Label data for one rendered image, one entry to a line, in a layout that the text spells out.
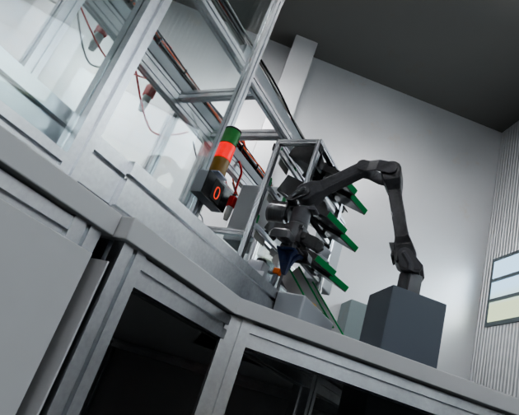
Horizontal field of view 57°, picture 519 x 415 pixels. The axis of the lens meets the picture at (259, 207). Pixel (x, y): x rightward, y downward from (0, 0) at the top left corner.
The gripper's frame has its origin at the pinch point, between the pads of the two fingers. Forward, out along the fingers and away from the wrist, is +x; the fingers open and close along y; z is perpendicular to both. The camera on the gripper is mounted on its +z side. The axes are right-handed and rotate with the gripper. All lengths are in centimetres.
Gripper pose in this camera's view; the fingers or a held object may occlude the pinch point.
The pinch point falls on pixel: (287, 263)
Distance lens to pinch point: 136.5
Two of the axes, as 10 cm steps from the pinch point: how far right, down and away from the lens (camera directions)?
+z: 8.6, 0.6, -5.1
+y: 4.2, 4.9, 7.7
